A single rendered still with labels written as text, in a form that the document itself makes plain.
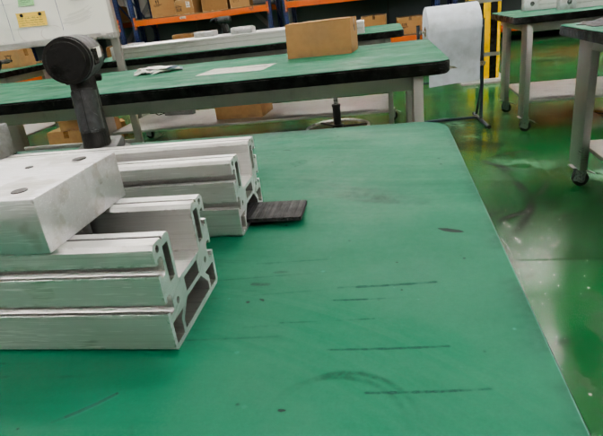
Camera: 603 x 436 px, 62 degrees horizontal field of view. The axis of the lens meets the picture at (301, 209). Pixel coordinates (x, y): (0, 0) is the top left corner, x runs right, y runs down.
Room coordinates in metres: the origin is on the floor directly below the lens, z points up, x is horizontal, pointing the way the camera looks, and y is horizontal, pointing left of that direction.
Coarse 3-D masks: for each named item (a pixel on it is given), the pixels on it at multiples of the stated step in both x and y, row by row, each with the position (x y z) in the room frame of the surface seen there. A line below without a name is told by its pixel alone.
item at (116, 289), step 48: (96, 240) 0.32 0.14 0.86; (144, 240) 0.31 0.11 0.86; (192, 240) 0.37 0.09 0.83; (0, 288) 0.32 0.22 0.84; (48, 288) 0.32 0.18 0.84; (96, 288) 0.31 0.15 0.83; (144, 288) 0.30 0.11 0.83; (192, 288) 0.35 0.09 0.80; (0, 336) 0.33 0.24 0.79; (48, 336) 0.32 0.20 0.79; (96, 336) 0.31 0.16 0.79; (144, 336) 0.30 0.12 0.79
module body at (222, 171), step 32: (128, 160) 0.59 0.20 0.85; (160, 160) 0.52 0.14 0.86; (192, 160) 0.51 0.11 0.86; (224, 160) 0.49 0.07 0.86; (256, 160) 0.58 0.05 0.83; (128, 192) 0.51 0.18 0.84; (160, 192) 0.50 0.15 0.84; (192, 192) 0.50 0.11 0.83; (224, 192) 0.49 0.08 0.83; (256, 192) 0.58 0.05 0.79; (224, 224) 0.49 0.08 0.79
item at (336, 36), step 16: (352, 16) 2.45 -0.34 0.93; (288, 32) 2.42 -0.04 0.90; (304, 32) 2.40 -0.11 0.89; (320, 32) 2.37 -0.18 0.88; (336, 32) 2.35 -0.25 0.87; (352, 32) 2.37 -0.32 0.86; (288, 48) 2.42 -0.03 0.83; (304, 48) 2.40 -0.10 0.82; (320, 48) 2.38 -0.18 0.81; (336, 48) 2.35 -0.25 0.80; (352, 48) 2.35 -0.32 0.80; (16, 64) 4.78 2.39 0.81; (32, 64) 4.91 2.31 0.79; (224, 112) 4.10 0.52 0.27; (240, 112) 4.06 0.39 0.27; (256, 112) 4.02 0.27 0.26; (64, 128) 4.33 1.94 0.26
